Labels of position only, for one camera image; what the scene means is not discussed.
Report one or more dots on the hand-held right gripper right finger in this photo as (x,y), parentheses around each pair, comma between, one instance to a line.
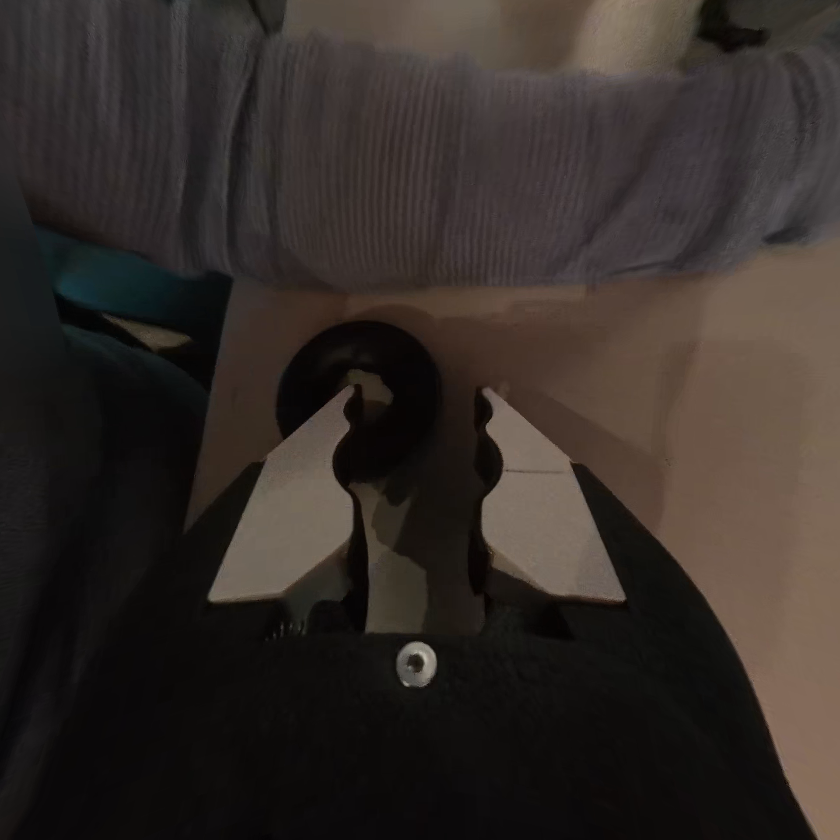
(544,525)

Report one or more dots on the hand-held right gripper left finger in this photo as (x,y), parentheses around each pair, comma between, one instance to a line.
(289,512)

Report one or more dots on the black rubber toy tire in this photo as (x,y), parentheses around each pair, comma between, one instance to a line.
(410,394)

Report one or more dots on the person's dark clothing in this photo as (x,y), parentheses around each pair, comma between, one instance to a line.
(79,472)

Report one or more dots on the teal object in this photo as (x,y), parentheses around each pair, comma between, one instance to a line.
(131,275)

